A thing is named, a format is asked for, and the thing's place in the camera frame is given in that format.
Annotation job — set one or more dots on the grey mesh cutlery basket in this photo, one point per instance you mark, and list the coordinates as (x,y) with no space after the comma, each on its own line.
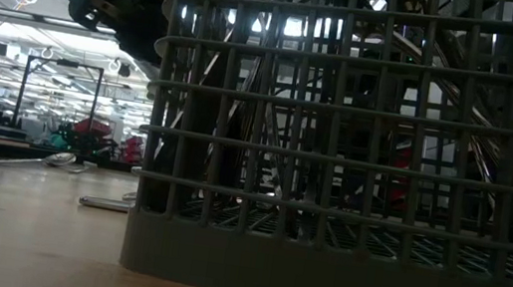
(317,283)

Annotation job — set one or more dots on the black metal gantry frame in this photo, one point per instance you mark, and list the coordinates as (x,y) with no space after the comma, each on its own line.
(21,90)

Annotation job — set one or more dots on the silver spoon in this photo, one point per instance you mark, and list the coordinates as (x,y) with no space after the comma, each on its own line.
(199,155)
(59,158)

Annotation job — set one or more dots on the silver knife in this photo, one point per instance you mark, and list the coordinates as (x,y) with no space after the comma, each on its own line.
(102,203)

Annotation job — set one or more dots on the teal object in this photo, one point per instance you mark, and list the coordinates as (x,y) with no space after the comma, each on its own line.
(58,141)

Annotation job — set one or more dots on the red machine cover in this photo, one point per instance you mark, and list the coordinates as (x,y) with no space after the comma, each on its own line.
(92,128)

